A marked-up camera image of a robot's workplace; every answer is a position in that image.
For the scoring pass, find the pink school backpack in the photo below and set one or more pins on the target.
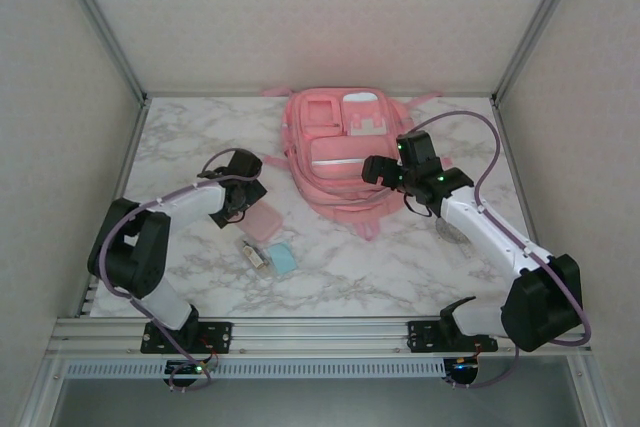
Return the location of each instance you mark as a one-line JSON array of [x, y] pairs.
[[335, 162]]

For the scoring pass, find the aluminium side rail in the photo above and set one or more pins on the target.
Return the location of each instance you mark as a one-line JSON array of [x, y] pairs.
[[130, 157], [505, 147]]

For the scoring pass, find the black controller board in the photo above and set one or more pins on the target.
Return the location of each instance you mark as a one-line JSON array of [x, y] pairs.
[[182, 369], [462, 369]]

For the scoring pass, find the clear plastic protractor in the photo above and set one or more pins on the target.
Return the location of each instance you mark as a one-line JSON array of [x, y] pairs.
[[448, 233]]

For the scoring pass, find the clear plastic geometry case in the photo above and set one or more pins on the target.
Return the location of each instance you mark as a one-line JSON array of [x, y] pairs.
[[260, 263]]

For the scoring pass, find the aluminium cross rail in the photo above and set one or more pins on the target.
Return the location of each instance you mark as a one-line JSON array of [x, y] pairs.
[[320, 337]]

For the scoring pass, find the light blue sticky pad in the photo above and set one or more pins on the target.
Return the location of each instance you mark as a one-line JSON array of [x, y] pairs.
[[281, 259]]

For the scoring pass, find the clear plastic ruler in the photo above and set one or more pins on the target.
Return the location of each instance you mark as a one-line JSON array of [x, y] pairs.
[[462, 257]]

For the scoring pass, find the aluminium frame post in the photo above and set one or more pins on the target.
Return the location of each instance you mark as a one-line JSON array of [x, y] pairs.
[[100, 22], [542, 22]]

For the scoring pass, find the pink mesh pencil pouch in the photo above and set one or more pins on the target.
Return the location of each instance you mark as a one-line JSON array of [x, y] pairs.
[[262, 222]]

